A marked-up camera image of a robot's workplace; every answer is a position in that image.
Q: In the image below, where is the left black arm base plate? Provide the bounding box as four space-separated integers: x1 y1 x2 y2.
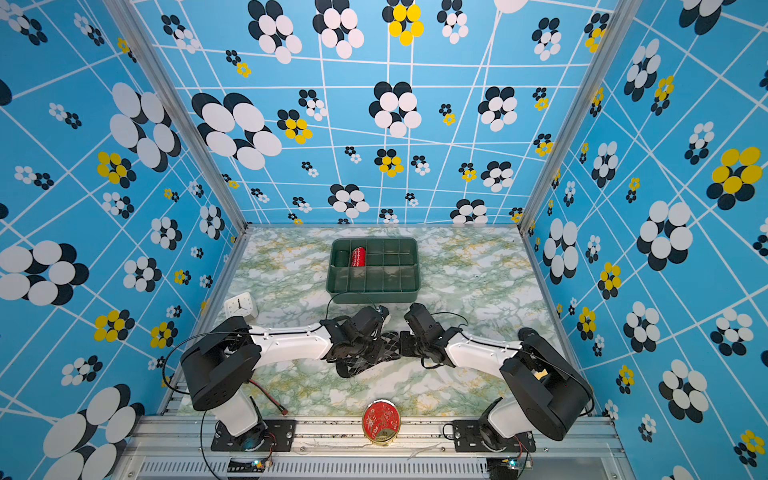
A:
210 419 297 453

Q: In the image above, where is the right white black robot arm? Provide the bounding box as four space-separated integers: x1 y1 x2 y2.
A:
404 303 594 451

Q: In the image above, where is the red black power cable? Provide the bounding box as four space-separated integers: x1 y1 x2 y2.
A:
248 379 289 416

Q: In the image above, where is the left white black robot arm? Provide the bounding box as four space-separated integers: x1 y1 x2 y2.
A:
181 306 398 437

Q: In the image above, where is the red soda can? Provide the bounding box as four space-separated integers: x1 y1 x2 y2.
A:
350 247 367 267

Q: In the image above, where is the black computer mouse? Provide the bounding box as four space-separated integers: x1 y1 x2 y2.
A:
518 327 538 341

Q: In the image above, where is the green compartment tray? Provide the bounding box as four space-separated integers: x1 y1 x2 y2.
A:
326 237 421 304

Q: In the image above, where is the black grey argyle sock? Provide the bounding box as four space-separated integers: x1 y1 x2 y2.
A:
335 332 401 378

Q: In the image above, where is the red round tin lid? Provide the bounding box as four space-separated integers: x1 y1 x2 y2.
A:
362 399 401 446

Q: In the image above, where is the aluminium front rail frame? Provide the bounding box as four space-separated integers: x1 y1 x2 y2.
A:
113 416 635 479

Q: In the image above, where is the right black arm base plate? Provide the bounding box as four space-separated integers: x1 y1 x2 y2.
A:
449 420 537 455

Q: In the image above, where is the white square clock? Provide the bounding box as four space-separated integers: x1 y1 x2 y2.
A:
224 292 259 321

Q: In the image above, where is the dark green roll in tray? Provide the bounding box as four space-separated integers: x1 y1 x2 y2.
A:
333 249 350 268

